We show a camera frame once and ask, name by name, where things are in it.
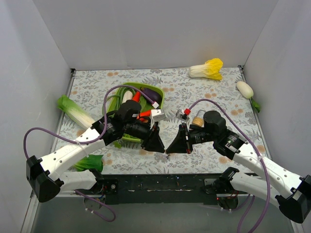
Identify brass padlock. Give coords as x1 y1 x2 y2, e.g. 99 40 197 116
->
191 109 205 127

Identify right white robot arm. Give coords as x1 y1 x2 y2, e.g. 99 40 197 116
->
166 109 311 223

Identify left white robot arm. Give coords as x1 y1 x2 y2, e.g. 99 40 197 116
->
26 100 165 202

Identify red toy chili pepper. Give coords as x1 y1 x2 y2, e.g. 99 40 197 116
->
137 110 151 122

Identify green leafy toy in basket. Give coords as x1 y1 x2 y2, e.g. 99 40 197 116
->
113 140 123 149

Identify orange toy carrot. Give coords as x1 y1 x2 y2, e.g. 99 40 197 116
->
132 91 141 102

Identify green plastic basket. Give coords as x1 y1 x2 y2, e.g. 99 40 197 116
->
106 82 165 143

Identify purple toy eggplant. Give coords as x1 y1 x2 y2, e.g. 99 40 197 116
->
140 87 162 104

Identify white toy radish in basket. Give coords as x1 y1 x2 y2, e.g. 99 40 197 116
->
122 90 133 103

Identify green toy long beans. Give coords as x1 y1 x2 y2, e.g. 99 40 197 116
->
106 87 128 113

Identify floral table mat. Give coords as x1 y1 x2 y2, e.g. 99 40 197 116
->
69 67 269 174

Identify green bok choy toy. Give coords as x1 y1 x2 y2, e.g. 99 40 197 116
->
73 154 104 172

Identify white toy daikon radish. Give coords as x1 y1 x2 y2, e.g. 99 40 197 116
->
236 81 261 113

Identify yellow napa cabbage toy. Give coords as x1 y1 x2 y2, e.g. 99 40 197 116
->
189 58 223 81

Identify green napa cabbage toy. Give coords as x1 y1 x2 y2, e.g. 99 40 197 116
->
57 95 95 130

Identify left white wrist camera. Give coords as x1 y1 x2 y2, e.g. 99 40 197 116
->
150 109 165 129

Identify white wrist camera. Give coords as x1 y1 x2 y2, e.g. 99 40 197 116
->
150 109 165 129
175 109 190 124

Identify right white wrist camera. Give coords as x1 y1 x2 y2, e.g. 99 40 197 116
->
175 109 190 124

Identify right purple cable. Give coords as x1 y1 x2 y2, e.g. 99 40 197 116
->
184 99 271 233

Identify purple cable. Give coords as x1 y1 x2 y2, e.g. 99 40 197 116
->
23 84 160 223
184 99 271 233

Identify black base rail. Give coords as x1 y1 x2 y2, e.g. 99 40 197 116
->
82 172 246 206

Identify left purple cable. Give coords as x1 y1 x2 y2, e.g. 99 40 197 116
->
23 84 160 223

